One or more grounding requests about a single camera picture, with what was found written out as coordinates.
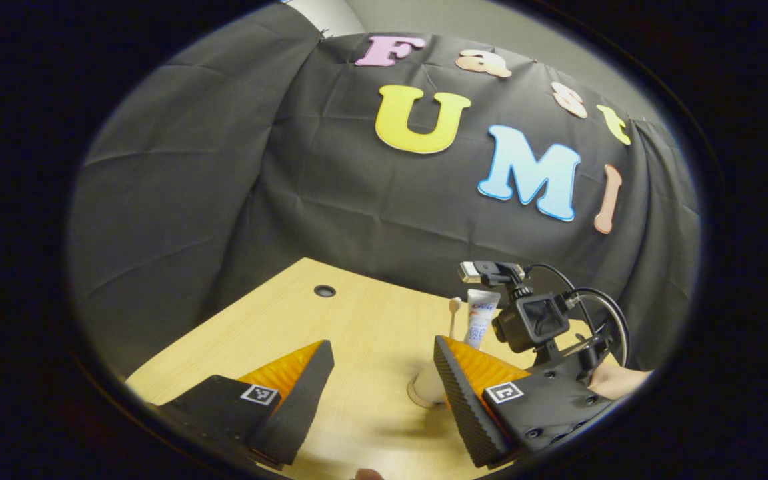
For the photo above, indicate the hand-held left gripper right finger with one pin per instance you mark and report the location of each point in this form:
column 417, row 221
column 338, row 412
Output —
column 460, row 406

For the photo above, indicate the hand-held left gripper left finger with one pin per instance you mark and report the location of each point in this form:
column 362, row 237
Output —
column 300, row 406

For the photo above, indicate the white toothpaste tube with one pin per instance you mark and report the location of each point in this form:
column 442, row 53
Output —
column 480, row 320

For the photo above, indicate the cream toothbrush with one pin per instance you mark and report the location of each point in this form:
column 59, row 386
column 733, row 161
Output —
column 454, row 313

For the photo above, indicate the wooden desktop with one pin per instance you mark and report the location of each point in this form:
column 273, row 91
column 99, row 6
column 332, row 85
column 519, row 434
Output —
column 357, row 346

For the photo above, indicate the black backdrop cloth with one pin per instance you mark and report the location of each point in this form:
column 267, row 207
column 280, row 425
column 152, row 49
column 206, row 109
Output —
column 224, row 186

